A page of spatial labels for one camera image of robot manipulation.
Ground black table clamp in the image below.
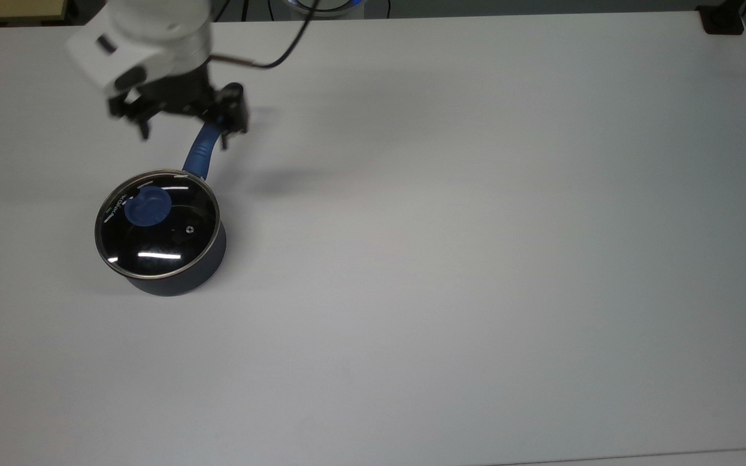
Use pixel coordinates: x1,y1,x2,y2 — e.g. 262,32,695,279
696,5,746,36

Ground glass lid with blue knob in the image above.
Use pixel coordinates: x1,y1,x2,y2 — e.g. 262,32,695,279
94,169,221,281

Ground dark blue saucepan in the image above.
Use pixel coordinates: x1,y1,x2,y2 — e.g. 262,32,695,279
95,82,245,298

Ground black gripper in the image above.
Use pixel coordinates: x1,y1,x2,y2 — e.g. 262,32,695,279
108,61,249,151

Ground wooden board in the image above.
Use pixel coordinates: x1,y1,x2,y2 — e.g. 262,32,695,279
0,0,71,27

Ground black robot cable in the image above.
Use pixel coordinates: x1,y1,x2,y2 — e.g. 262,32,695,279
207,0,322,71

